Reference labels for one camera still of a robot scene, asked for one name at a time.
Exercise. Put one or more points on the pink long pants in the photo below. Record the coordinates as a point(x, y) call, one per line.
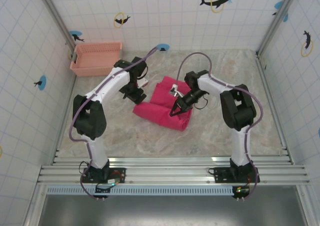
point(160, 111)

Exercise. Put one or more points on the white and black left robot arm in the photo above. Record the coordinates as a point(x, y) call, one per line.
point(110, 86)

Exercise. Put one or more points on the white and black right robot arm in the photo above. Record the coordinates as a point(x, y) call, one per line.
point(238, 106)

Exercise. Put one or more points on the blue circle dolphin sticker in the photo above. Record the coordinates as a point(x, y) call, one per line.
point(76, 36)
point(281, 10)
point(40, 82)
point(163, 47)

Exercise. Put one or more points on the pink plastic basket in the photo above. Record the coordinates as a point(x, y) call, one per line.
point(96, 59)

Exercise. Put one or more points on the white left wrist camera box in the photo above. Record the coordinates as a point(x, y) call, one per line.
point(143, 83)

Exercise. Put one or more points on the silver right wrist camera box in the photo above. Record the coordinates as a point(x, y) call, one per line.
point(174, 90)

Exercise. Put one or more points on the aluminium front rail beams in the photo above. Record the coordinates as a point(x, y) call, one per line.
point(175, 171)

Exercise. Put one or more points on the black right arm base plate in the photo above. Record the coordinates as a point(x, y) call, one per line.
point(225, 174)

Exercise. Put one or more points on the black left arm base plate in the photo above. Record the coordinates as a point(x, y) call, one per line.
point(117, 174)

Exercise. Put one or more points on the aluminium side rail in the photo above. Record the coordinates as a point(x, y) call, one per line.
point(273, 106)

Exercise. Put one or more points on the aluminium frame corner post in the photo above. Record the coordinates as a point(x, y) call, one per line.
point(277, 19)
point(56, 21)

